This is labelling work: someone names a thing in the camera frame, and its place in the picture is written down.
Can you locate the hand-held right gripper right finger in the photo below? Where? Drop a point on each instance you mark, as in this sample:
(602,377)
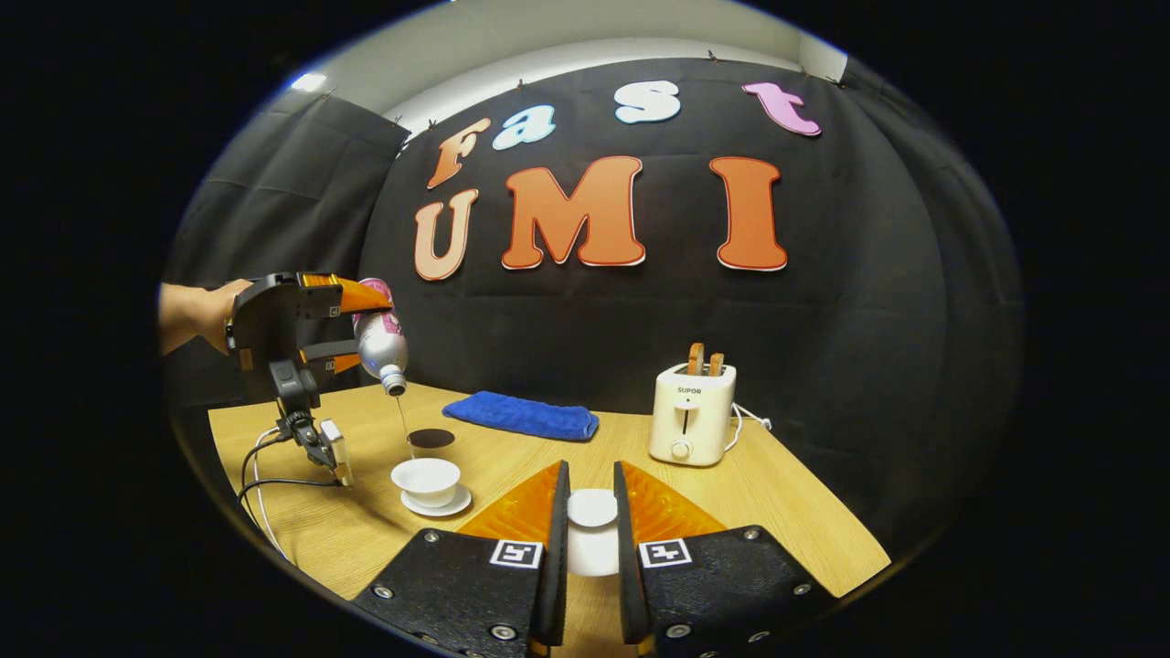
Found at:
(629,567)

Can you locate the brown bread slice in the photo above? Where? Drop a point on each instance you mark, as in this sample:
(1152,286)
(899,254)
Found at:
(696,359)
(716,365)

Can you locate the silver water bottle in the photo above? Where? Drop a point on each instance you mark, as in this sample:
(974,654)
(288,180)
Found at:
(382,343)

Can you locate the dark round coaster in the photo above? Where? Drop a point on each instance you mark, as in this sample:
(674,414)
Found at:
(430,438)

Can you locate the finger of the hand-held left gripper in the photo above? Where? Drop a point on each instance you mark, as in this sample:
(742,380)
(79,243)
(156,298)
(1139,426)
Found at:
(329,358)
(352,294)

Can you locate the blue towel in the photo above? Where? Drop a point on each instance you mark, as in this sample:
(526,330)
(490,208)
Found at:
(521,416)

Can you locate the white toaster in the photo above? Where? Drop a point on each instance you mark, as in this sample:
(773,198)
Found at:
(690,420)

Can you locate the ceiling light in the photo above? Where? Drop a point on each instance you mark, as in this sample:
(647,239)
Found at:
(308,82)

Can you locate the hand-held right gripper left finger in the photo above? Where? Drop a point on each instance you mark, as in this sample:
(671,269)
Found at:
(553,567)

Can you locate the white teacup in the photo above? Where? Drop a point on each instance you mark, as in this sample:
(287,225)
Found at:
(426,480)

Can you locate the white saucer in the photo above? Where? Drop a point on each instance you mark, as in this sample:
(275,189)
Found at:
(452,505)

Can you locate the plain black backdrop cloth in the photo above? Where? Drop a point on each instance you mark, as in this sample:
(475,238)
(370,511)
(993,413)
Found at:
(274,201)

